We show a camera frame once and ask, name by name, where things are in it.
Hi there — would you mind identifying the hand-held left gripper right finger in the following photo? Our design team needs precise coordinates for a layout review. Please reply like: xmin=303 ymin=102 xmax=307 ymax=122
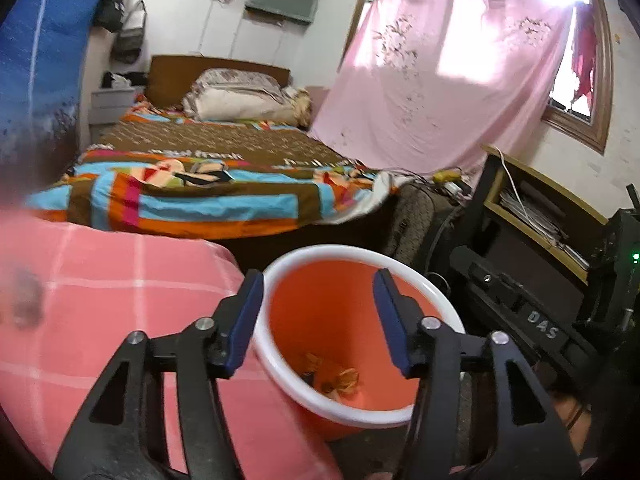
xmin=372 ymin=268 xmax=582 ymax=480

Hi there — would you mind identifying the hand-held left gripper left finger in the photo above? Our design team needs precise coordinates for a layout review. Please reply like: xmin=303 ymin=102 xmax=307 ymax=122
xmin=52 ymin=269 xmax=265 ymax=480

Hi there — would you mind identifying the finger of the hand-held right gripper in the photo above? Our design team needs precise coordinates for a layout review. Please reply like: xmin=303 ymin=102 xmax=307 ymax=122
xmin=449 ymin=246 xmax=583 ymax=363

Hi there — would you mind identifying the orange bin with white rim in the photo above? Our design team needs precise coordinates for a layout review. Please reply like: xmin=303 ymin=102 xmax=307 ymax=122
xmin=249 ymin=243 xmax=466 ymax=442

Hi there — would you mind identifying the red paper carton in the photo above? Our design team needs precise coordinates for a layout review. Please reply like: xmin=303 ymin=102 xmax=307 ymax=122
xmin=299 ymin=351 xmax=362 ymax=397

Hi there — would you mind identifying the stack of papers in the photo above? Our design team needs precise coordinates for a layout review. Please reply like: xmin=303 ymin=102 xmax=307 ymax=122
xmin=499 ymin=186 xmax=592 ymax=268

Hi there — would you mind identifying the black mesh fan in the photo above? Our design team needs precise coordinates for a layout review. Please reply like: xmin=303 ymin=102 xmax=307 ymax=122
xmin=387 ymin=182 xmax=483 ymax=286

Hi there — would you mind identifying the wooden shelf unit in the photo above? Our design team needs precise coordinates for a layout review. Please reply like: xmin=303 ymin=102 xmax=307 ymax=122
xmin=481 ymin=144 xmax=610 ymax=287

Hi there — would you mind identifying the colourful patchwork bedspread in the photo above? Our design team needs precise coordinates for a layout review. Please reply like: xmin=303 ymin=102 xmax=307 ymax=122
xmin=24 ymin=101 xmax=402 ymax=239

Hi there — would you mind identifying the pink checked tablecloth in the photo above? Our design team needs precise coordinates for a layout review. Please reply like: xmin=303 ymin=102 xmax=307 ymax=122
xmin=0 ymin=209 xmax=343 ymax=480

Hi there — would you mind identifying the floral pillow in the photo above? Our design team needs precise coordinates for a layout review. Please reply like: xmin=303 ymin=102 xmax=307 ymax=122
xmin=181 ymin=68 xmax=312 ymax=127

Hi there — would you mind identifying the pink curtain sheet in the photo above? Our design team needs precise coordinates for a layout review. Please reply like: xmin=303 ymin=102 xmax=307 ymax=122
xmin=306 ymin=0 xmax=577 ymax=177

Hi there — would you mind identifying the grey nightstand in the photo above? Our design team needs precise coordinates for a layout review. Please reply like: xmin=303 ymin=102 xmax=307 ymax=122
xmin=88 ymin=85 xmax=147 ymax=127

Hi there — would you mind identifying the brown wooden headboard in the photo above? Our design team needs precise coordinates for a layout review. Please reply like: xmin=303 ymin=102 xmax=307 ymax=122
xmin=144 ymin=54 xmax=291 ymax=107

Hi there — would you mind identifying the red hanging garment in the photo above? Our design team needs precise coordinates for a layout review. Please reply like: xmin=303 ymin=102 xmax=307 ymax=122
xmin=571 ymin=4 xmax=599 ymax=112

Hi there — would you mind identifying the black tissue holder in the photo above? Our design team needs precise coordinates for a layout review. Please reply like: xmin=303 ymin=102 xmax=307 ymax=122
xmin=101 ymin=70 xmax=147 ymax=89

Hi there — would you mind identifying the grey handbag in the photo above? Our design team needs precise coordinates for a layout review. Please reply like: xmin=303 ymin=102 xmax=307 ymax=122
xmin=112 ymin=0 xmax=149 ymax=65

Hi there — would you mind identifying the black handbag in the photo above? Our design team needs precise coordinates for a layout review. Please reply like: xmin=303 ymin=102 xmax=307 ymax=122
xmin=94 ymin=0 xmax=126 ymax=32

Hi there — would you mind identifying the blue dotted fabric wardrobe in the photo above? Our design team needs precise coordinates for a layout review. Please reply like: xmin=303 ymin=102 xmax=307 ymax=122
xmin=0 ymin=0 xmax=117 ymax=166

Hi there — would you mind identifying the white cable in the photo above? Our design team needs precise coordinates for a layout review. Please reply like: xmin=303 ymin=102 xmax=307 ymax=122
xmin=491 ymin=145 xmax=568 ymax=242

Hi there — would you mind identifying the wooden window frame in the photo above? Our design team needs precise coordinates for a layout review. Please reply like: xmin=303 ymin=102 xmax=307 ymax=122
xmin=350 ymin=0 xmax=615 ymax=155

